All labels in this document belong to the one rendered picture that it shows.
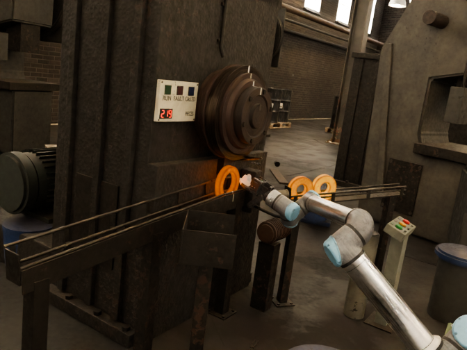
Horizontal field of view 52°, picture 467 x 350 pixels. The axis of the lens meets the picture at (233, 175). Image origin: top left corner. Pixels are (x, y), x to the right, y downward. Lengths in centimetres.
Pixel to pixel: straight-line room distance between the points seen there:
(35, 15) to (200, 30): 430
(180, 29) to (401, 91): 308
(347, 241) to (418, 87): 299
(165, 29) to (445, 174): 321
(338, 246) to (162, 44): 111
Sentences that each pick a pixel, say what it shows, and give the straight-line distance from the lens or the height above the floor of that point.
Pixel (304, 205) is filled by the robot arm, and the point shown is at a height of 68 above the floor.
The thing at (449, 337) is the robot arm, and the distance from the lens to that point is 220.
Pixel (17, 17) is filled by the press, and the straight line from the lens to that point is 626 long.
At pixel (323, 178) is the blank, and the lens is 281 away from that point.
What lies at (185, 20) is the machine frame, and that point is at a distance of 222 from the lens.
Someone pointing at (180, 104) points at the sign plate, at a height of 114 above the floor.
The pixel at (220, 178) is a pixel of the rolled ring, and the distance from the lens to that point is 239.
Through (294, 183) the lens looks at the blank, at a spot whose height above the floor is 74.
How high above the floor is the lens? 131
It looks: 12 degrees down
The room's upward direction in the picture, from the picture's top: 7 degrees clockwise
